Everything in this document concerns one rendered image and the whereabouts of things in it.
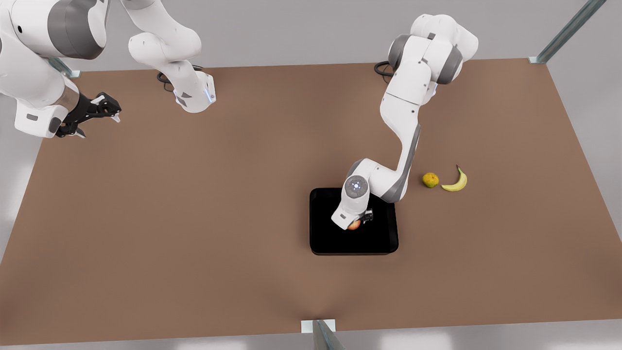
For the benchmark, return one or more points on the red orange apple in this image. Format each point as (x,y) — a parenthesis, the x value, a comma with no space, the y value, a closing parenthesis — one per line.
(354,225)

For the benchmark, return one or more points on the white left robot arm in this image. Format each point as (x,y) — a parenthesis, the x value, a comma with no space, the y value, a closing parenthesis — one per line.
(413,87)

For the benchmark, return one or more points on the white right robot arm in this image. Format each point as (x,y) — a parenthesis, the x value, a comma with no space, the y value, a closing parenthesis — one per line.
(34,73)

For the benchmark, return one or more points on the black square tray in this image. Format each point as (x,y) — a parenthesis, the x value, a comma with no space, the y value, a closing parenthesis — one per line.
(340,240)

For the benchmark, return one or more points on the yellow green pear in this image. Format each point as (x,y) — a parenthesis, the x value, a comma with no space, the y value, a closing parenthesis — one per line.
(430,180)

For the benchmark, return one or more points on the yellow banana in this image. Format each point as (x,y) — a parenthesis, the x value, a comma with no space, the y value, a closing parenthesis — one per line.
(457,183)

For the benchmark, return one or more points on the silver frame post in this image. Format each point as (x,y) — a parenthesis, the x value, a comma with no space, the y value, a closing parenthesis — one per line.
(65,68)
(566,31)
(323,334)

